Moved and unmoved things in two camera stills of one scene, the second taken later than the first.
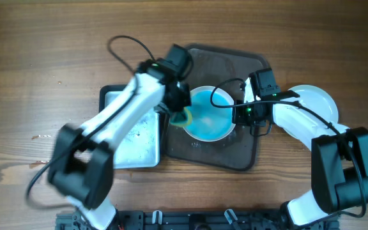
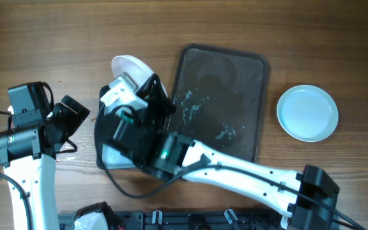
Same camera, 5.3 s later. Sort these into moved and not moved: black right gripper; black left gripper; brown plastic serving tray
Moved: black right gripper; black left gripper
Not moved: brown plastic serving tray
